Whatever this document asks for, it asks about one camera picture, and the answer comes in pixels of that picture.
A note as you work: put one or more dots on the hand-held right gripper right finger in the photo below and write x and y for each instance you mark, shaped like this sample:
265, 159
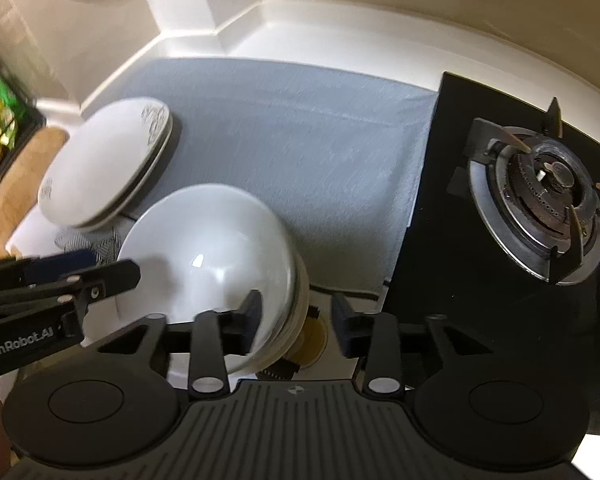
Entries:
344, 330

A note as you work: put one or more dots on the small white floral plate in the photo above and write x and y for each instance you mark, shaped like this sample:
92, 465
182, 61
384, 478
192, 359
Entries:
153, 167

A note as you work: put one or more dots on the large white floral square plate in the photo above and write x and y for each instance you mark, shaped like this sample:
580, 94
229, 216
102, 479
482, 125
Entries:
100, 160

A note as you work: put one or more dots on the plain white bowl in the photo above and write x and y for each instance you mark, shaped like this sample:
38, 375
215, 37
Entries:
205, 260

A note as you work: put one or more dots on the grey fabric mat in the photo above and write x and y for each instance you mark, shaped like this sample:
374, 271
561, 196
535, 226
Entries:
305, 160

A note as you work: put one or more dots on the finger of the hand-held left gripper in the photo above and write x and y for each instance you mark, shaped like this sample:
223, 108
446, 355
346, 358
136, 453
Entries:
60, 266
115, 275

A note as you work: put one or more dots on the yellow round object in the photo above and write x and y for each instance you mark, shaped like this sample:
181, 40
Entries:
312, 341

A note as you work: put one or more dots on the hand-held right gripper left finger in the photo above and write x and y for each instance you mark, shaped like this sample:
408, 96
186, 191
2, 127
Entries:
252, 322

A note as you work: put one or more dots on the grey patterned cloth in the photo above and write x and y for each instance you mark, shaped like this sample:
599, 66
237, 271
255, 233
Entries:
100, 246

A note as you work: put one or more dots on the wooden cutting board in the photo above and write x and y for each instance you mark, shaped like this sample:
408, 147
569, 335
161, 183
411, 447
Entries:
35, 155

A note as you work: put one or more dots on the black gas stove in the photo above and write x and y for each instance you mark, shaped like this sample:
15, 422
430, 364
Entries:
480, 270

